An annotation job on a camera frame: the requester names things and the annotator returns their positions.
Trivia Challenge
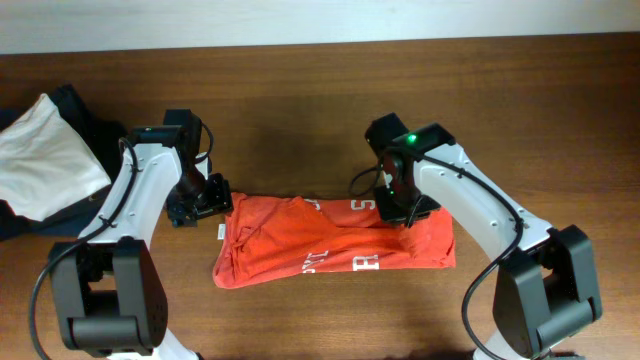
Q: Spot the black garment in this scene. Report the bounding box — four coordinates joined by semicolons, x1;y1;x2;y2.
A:
1;84;127;241

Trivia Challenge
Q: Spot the orange printed t-shirt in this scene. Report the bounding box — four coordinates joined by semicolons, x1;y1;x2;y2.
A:
212;193;456;289

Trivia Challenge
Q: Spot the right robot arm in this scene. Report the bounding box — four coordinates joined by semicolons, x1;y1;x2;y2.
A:
365;113;603;359

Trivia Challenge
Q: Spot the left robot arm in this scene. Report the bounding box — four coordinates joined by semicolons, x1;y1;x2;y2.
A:
39;109;233;359

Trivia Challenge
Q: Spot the white folded garment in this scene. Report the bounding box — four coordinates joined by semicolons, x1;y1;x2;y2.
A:
1;94;111;221

